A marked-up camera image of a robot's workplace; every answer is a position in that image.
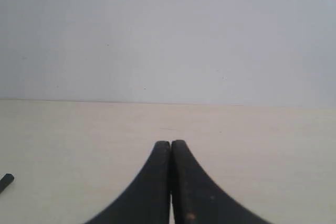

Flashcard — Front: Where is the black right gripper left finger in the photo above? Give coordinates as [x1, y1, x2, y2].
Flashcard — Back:
[87, 141, 171, 224]

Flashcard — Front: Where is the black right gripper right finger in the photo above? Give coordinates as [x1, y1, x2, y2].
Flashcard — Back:
[171, 140, 268, 223]

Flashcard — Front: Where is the black and white marker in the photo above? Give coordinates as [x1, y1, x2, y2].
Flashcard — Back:
[0, 174, 15, 193]

